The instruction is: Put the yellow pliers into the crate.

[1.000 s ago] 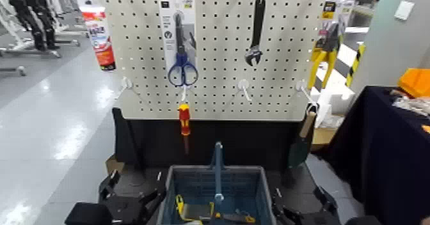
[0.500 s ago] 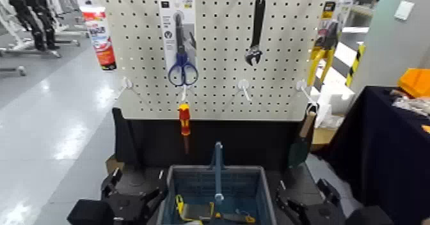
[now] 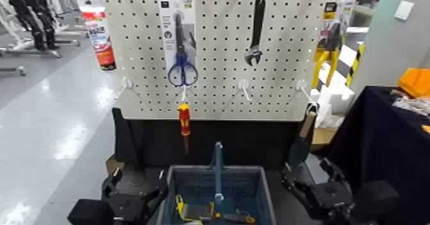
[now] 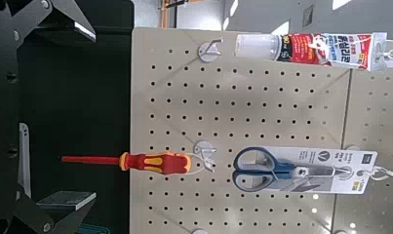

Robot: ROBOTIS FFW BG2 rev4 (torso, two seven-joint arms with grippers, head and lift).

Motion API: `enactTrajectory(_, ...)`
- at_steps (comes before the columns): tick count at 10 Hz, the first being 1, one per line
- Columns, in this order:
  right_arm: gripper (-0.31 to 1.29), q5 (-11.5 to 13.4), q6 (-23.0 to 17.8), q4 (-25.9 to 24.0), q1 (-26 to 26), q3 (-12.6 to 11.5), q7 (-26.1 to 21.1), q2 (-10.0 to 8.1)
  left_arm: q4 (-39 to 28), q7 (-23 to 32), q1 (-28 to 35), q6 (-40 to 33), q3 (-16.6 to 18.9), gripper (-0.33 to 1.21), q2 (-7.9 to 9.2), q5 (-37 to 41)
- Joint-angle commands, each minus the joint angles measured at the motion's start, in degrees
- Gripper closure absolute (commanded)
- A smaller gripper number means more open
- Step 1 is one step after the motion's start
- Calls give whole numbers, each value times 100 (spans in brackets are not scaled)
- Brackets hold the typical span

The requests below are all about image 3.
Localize black humanoid robot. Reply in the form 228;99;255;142
4;0;59;51

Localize black orange utility knife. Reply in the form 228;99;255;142
214;208;257;224

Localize blue plastic crate with handle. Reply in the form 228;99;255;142
155;141;278;225

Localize yellow black hand tool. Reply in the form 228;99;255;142
174;194;204;225

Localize green trowel wooden handle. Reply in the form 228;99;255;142
287;102;319;169

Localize black cloth covered table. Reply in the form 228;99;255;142
319;85;430;225

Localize yellow black striped post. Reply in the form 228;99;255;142
346;43;366;88

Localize white wall switch plate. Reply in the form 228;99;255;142
394;0;416;21

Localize large white foam block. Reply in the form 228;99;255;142
309;61;356;127

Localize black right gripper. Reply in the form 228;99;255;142
281;157;357;225

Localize small white foam block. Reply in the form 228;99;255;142
338;44;358;68

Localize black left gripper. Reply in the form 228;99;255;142
101;167;169;225

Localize orange plastic bin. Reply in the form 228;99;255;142
397;68;430;98

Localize yellow pliers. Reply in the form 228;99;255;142
312;0;353;89

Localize brown cardboard box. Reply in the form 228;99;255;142
310;127;341;151

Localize red white sealant tube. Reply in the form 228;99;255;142
79;4;117;71

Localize white shelf board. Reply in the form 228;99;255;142
346;26;370;35

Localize clear plastic bag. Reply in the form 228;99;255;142
391;90;430;117

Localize blue scissors in package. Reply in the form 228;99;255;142
157;0;199;88

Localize red yellow screwdriver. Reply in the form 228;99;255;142
178;104;191;155

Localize white perforated pegboard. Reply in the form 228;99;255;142
92;0;340;121

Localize black pegboard base panel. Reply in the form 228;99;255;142
112;107;315;170

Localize white wheeled stand base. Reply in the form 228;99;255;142
0;46;62;59

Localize black adjustable wrench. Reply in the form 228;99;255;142
244;0;266;67

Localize brown cardboard flap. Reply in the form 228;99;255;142
106;153;125;175

